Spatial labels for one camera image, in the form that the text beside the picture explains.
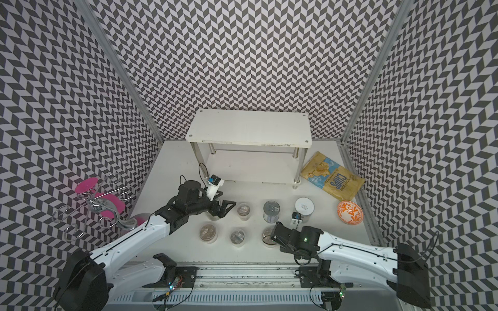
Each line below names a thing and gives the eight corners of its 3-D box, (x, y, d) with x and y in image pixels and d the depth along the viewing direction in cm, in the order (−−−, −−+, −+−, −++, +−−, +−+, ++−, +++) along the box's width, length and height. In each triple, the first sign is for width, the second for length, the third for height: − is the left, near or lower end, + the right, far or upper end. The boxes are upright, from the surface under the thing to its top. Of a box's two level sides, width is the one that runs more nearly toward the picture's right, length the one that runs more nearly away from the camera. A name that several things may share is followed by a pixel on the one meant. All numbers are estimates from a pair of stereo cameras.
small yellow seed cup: (230, 247, 81) (229, 244, 77) (231, 231, 85) (230, 228, 81) (245, 247, 81) (244, 244, 77) (245, 231, 85) (245, 228, 81)
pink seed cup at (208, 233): (200, 243, 82) (197, 240, 78) (203, 227, 86) (201, 223, 82) (216, 243, 82) (213, 240, 78) (218, 227, 86) (216, 223, 82)
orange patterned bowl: (340, 225, 88) (344, 221, 84) (334, 205, 95) (338, 200, 91) (361, 225, 88) (366, 221, 84) (354, 205, 95) (358, 200, 91)
